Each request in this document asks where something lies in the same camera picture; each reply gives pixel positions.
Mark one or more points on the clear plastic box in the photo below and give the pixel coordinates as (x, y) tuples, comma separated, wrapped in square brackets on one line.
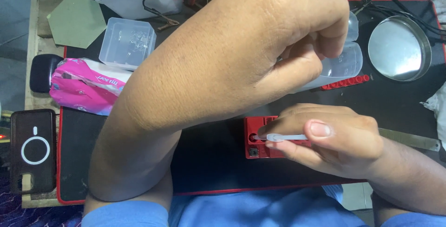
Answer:
[(127, 44)]

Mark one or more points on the person's left hand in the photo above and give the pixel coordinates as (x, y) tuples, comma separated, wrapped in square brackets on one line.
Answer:
[(264, 39)]

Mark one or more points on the pink tissue pack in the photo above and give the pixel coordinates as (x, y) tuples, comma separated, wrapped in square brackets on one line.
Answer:
[(87, 86)]

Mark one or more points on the clear plastic container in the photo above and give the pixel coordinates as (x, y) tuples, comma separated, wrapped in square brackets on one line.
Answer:
[(345, 67)]

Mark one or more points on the black mat with red edge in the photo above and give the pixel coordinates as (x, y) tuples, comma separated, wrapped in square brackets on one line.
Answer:
[(209, 164)]

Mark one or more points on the crumpled white tissue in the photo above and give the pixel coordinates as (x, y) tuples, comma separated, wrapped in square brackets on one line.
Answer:
[(437, 112)]

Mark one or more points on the person's right hand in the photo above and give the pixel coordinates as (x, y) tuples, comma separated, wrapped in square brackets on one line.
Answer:
[(348, 150)]

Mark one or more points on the person's blue shirt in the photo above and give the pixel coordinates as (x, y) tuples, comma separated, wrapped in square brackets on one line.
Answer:
[(261, 209)]

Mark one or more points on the red strip of caps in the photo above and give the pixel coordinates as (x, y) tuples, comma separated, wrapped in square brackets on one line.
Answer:
[(345, 81)]

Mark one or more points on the metal ruler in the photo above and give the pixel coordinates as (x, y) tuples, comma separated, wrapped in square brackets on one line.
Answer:
[(411, 139)]

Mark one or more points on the green hexagonal tile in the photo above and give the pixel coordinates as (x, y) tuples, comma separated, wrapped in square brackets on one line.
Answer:
[(76, 21)]

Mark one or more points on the red plastic device housing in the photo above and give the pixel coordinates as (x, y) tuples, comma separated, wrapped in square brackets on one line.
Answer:
[(252, 126)]

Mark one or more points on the round steel bowl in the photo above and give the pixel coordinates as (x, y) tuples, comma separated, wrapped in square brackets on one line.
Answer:
[(399, 49)]

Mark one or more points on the black rounded case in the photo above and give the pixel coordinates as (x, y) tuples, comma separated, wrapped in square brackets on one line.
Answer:
[(43, 73)]

